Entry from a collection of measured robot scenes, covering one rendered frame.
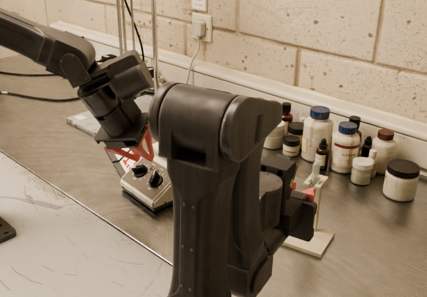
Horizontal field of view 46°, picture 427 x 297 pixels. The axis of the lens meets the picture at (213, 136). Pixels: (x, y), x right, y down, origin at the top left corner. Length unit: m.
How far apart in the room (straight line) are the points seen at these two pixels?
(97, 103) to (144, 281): 0.31
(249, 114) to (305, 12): 0.94
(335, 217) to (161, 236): 0.36
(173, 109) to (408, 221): 0.72
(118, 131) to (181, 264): 0.44
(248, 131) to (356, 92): 0.89
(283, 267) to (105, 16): 1.40
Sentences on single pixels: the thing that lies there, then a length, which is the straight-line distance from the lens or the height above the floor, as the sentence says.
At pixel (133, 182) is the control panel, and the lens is 1.10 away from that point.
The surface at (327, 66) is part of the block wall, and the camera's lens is 1.38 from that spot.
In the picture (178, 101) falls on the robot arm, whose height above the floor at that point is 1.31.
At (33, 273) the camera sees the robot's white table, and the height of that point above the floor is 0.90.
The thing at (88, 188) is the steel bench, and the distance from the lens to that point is 1.16.
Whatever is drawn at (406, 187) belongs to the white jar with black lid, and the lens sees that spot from 1.15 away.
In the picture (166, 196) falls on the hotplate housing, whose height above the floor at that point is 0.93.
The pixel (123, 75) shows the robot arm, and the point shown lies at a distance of 0.88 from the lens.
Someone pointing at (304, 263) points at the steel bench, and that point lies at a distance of 0.93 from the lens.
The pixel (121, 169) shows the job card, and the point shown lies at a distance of 1.22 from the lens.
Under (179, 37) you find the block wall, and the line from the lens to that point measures 1.74.
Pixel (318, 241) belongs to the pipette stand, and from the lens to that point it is 0.98.
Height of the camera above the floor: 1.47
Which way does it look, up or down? 25 degrees down
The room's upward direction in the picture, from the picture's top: 1 degrees clockwise
